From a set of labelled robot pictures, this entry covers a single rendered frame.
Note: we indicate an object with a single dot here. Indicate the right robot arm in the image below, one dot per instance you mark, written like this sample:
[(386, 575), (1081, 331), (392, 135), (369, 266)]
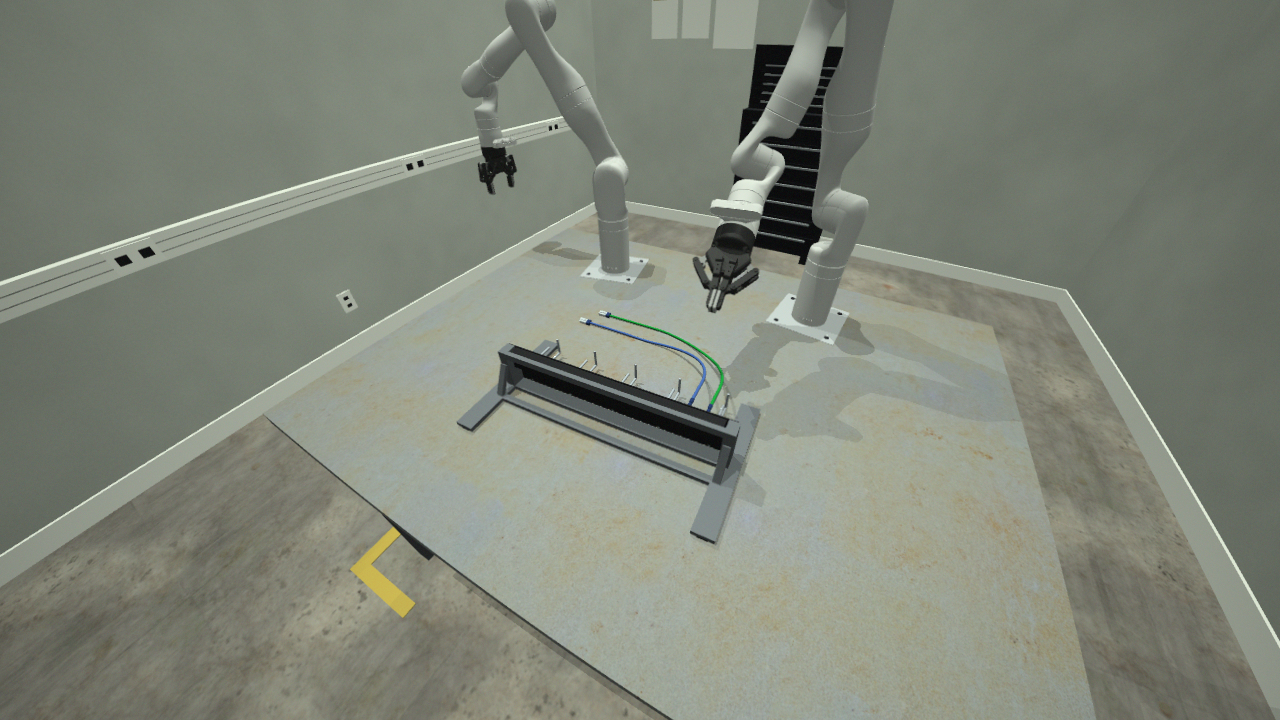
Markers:
[(575, 104)]

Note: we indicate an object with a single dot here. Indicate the black network patch panel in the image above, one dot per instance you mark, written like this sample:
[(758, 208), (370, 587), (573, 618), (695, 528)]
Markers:
[(537, 366)]

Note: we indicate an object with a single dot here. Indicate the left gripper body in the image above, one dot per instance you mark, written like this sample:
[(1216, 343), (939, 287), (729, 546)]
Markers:
[(731, 239)]

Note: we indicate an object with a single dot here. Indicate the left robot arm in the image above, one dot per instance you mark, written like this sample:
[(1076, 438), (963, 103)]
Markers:
[(847, 119)]

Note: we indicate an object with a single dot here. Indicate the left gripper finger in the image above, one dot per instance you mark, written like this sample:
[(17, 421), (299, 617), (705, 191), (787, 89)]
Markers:
[(712, 286), (751, 275)]

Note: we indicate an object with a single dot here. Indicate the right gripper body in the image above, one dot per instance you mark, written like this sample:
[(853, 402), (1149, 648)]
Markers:
[(494, 155)]

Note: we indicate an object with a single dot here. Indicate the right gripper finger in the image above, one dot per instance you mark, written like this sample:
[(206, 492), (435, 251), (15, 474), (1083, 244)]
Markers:
[(488, 177), (510, 169)]

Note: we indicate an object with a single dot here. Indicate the green cable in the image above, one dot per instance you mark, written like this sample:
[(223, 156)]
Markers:
[(721, 373)]

